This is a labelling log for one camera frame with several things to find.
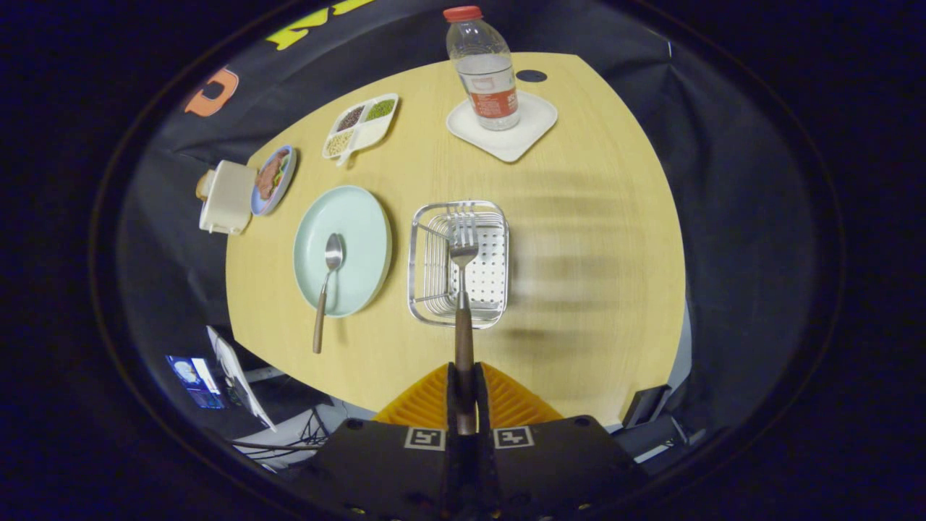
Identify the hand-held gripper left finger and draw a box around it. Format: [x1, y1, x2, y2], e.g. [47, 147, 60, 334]
[289, 362, 465, 521]

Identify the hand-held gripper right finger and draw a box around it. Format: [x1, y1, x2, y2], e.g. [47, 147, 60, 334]
[464, 362, 652, 521]

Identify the wooden handled metal fork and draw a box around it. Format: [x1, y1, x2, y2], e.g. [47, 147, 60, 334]
[448, 212, 480, 436]

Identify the wooden handled metal spoon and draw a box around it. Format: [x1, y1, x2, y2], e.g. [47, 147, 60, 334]
[312, 232, 345, 355]

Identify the black box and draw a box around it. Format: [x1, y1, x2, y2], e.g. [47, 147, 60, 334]
[622, 384, 674, 430]

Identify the white board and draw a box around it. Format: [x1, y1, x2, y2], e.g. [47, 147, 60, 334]
[205, 325, 278, 433]

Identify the lit screen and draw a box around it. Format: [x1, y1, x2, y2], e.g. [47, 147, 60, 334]
[166, 354, 226, 410]

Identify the pale green round plate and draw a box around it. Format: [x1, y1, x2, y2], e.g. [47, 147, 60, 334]
[292, 185, 394, 318]

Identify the blue round plate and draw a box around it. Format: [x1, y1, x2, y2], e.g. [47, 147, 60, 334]
[250, 145, 298, 217]

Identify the cream toaster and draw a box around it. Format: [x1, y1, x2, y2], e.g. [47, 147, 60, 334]
[198, 160, 258, 236]

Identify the meat and vegetables food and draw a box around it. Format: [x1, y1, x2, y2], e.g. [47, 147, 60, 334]
[255, 151, 290, 201]

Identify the white square coaster plate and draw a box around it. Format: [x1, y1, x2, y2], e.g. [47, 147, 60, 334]
[446, 90, 559, 164]

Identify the white divided tray of beans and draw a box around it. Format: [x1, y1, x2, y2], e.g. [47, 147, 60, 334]
[322, 93, 400, 168]

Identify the clear bottle with red cap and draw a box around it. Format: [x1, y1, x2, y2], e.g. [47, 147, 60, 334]
[443, 6, 521, 132]

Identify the bundle of dark cables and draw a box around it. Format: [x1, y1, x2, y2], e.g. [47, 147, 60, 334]
[235, 409, 330, 467]

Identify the metal wire basket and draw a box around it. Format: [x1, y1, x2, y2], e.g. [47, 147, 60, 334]
[407, 200, 511, 330]

